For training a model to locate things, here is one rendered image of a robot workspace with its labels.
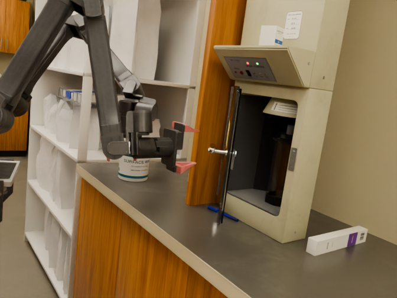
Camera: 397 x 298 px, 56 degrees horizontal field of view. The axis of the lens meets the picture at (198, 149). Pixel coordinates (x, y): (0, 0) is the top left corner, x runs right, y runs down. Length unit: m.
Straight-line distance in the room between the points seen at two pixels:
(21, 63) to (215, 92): 0.64
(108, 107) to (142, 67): 1.35
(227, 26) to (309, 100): 0.43
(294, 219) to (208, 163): 0.39
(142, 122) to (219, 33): 0.50
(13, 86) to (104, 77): 0.22
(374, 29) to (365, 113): 0.30
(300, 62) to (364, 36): 0.53
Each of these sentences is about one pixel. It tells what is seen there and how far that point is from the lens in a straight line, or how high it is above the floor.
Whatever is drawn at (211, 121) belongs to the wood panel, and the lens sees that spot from 1.36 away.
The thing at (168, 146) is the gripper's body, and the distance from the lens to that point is 1.02.
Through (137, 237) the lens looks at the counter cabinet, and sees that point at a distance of 1.38.
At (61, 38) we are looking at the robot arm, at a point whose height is 1.48.
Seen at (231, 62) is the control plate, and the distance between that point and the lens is 1.25.
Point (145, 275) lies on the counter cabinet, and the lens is 1.36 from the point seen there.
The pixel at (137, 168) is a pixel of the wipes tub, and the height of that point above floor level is 1.00.
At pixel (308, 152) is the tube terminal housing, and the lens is 1.17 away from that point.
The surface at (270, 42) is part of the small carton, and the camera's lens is 1.14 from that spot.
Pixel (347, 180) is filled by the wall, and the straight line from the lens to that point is 1.55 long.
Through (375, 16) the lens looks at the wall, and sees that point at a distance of 1.57.
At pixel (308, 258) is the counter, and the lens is 1.15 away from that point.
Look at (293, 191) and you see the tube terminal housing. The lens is 1.16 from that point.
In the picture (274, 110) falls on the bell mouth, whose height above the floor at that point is 1.33.
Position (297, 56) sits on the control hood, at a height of 1.49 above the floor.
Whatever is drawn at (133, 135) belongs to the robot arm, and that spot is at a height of 1.23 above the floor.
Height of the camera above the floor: 1.39
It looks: 10 degrees down
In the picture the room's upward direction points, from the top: 7 degrees clockwise
